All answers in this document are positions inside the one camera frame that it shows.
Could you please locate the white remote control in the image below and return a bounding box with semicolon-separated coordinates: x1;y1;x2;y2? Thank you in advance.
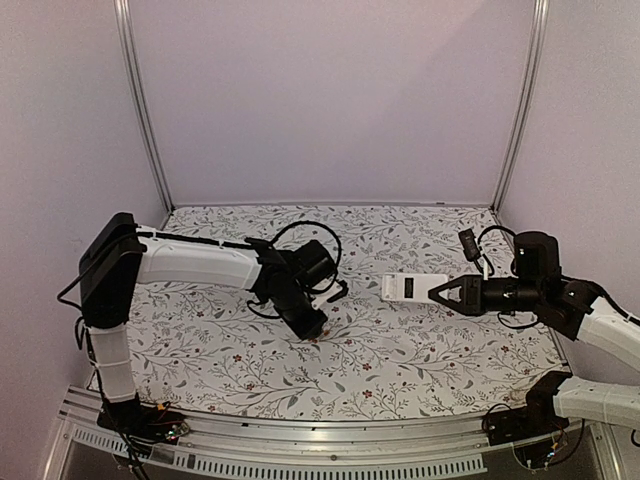
381;272;448;304

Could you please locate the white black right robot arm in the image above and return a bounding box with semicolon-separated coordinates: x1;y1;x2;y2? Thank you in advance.
428;231;639;436

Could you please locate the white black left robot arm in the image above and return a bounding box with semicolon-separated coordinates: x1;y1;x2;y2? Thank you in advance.
56;213;340;434

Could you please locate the floral patterned table mat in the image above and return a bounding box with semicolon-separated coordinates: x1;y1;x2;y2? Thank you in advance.
128;206;565;421

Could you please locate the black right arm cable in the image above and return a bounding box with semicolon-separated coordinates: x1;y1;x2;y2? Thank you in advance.
477;224;519;251

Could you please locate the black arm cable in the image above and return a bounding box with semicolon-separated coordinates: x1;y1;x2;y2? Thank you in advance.
272;220;344;281
477;224;519;251

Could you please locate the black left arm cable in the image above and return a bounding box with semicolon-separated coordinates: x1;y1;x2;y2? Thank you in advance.
272;220;344;281

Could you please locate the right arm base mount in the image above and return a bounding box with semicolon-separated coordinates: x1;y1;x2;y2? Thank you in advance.
482;371;572;446

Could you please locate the aluminium front rail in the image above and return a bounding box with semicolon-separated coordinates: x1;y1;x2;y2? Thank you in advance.
42;386;626;479

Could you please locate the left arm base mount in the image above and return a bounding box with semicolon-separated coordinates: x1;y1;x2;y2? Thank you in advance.
97;396;190;444

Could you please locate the right aluminium frame post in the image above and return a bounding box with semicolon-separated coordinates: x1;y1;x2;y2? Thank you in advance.
491;0;550;214

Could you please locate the aluminium frame post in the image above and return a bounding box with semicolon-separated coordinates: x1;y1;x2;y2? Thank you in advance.
113;0;175;213
491;0;550;214

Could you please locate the left aluminium frame post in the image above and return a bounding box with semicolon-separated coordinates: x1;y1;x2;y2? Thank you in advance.
113;0;175;213

